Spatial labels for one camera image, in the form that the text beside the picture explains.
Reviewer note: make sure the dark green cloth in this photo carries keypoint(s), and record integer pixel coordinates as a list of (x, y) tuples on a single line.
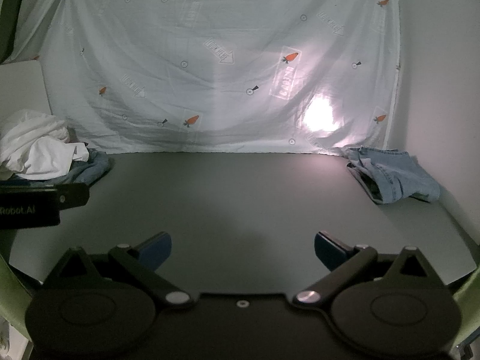
[(9, 26)]

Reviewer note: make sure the white garment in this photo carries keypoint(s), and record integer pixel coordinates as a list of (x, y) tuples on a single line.
[(37, 146)]

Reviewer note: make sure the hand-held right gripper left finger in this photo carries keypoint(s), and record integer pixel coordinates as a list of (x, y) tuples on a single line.
[(157, 249)]

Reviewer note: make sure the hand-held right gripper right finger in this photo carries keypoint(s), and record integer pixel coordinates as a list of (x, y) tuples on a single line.
[(325, 249)]

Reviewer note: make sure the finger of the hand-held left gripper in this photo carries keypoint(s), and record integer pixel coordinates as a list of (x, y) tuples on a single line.
[(73, 194)]

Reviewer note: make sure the dark blue denim garment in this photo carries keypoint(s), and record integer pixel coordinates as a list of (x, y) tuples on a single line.
[(95, 167)]

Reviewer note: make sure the white board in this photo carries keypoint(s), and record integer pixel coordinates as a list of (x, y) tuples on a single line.
[(22, 90)]

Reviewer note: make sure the light green bar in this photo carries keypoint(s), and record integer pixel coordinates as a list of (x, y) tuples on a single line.
[(468, 300), (15, 300)]

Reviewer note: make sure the carrot printed white sheet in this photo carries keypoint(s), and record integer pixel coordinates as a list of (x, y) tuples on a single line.
[(187, 82)]

